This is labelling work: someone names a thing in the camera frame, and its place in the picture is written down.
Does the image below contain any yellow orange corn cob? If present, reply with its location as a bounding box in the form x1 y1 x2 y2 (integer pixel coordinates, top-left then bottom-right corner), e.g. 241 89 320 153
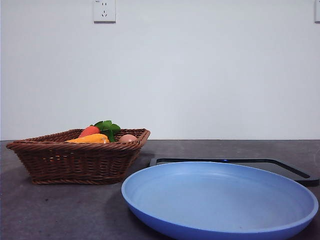
65 133 111 145

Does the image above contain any blue round plate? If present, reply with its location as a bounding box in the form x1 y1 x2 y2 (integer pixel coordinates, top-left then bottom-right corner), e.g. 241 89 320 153
121 161 320 240

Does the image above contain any brown wicker basket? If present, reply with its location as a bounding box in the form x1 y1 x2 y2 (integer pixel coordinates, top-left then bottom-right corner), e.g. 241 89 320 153
6 128 152 186

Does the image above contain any brown egg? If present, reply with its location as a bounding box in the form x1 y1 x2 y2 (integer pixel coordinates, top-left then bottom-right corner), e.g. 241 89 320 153
117 134 138 144

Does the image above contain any orange carrot with green leaves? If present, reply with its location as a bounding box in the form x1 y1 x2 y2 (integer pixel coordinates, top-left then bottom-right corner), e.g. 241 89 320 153
78 120 122 143

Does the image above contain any black rectangular tray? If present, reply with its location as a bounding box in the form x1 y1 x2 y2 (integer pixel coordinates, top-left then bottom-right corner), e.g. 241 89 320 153
149 157 320 187

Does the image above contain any white wall socket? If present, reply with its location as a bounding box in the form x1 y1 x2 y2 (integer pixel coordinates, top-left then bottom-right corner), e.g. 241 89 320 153
93 0 117 25

